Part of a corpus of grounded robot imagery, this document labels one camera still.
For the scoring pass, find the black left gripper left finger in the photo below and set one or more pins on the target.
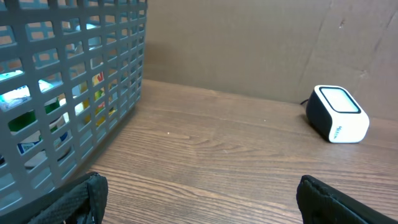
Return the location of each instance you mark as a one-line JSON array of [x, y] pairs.
[[82, 200]]

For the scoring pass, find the white barcode scanner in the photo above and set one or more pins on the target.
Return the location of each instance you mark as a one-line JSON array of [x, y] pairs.
[[336, 115]]

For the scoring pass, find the green white yogurt cup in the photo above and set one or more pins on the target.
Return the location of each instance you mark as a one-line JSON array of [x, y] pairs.
[[28, 118]]

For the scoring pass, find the grey plastic mesh basket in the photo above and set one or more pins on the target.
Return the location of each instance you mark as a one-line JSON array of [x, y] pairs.
[[92, 52]]

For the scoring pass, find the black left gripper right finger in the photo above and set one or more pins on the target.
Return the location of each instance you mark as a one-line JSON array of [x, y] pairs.
[[321, 203]]

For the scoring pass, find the teal snack packet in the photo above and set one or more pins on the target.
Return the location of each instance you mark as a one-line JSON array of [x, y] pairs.
[[16, 97]]

